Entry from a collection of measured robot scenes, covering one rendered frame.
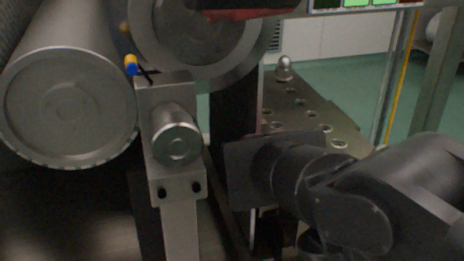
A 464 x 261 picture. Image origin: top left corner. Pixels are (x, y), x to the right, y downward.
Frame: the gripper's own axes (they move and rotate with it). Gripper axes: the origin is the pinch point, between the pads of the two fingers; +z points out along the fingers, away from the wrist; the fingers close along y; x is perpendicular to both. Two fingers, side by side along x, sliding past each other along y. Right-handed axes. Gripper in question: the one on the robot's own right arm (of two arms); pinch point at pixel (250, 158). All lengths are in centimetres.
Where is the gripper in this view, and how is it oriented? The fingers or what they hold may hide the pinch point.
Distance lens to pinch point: 46.0
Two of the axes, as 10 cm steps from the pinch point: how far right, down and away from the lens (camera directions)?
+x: -1.2, -9.9, -0.9
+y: 9.6, -1.4, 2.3
